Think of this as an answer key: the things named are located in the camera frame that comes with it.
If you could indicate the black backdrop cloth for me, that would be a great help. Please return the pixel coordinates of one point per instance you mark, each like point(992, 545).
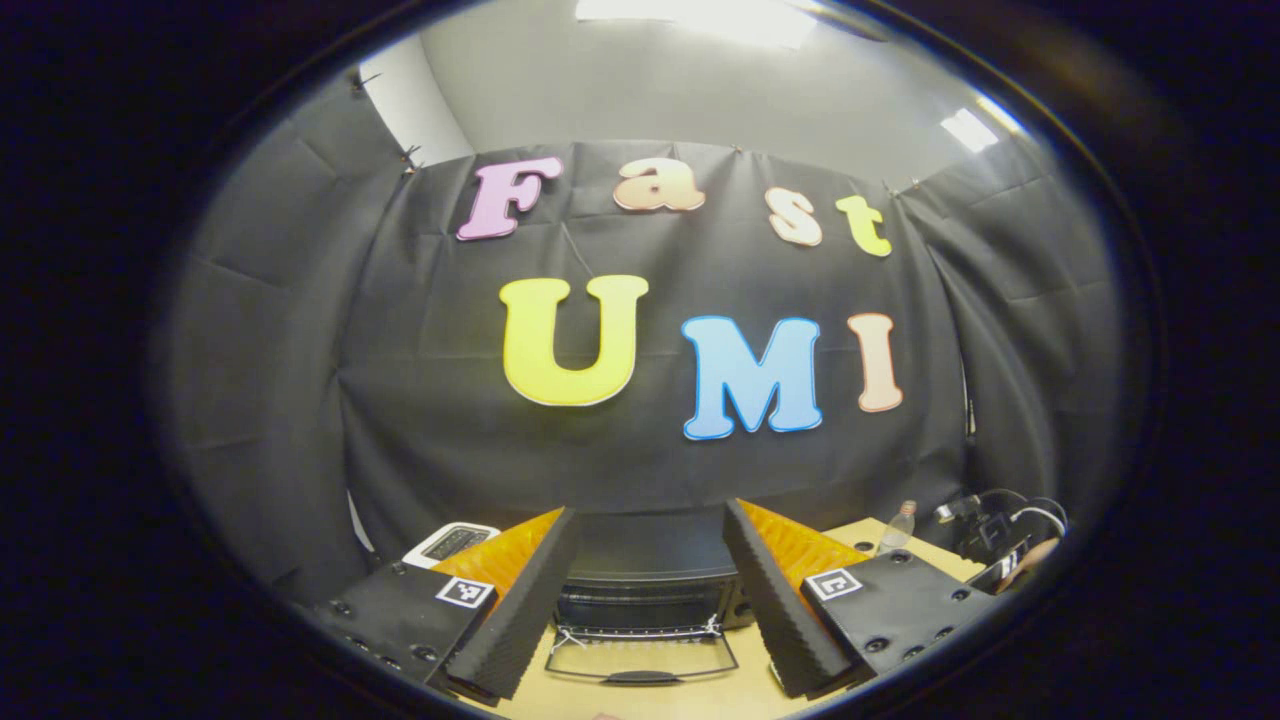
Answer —
point(420, 380)

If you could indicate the black binder clip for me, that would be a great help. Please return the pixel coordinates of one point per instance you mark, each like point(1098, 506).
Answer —
point(408, 158)
point(362, 80)

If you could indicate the small ceiling light panel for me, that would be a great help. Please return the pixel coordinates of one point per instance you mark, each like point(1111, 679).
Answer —
point(970, 130)

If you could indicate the white appliance with dark top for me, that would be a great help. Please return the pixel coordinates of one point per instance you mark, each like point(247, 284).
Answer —
point(450, 543)

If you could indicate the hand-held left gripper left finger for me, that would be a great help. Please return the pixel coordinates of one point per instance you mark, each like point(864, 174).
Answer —
point(520, 620)

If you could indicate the black electric oven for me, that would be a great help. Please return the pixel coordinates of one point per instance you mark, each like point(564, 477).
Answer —
point(650, 545)

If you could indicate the clear plastic bottle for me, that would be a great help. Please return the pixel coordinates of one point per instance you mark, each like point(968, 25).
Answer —
point(898, 528)

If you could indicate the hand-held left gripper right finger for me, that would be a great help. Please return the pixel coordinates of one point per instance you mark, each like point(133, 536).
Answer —
point(780, 620)

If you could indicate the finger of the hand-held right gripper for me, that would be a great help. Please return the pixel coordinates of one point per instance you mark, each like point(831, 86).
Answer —
point(1012, 570)

